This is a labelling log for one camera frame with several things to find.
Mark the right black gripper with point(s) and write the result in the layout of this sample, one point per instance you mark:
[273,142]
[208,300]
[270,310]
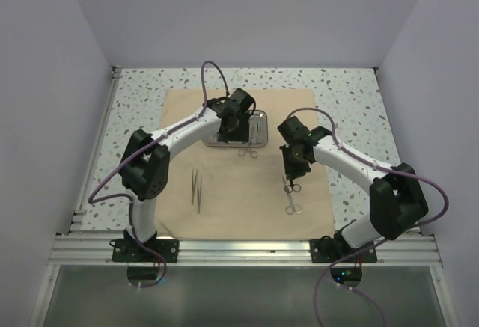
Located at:
[293,172]

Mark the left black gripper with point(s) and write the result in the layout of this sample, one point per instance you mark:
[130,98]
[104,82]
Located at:
[242,135]

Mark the steel surgical scissors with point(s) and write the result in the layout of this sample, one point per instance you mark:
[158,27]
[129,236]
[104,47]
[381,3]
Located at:
[292,207]

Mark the steel forceps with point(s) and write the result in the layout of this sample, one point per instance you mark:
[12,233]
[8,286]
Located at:
[194,185]

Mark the beige cloth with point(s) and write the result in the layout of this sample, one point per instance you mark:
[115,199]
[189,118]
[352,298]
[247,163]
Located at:
[242,197]

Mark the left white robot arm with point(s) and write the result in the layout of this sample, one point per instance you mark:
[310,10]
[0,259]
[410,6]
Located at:
[145,163]

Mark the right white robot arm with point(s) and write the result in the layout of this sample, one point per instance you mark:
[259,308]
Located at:
[396,200]

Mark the steel instrument tray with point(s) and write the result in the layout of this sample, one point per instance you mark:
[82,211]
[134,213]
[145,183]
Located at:
[213,141]

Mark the steel scalpel handle in tray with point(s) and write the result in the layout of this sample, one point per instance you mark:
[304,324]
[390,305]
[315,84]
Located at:
[255,134]

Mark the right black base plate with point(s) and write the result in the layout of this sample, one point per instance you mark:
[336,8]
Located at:
[327,250]

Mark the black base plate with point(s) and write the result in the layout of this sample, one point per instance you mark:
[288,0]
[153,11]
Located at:
[327,250]
[128,251]

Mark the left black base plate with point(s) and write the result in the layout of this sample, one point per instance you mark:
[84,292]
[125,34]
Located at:
[128,251]

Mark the aluminium rail frame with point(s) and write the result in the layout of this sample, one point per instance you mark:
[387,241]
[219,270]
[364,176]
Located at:
[267,283]

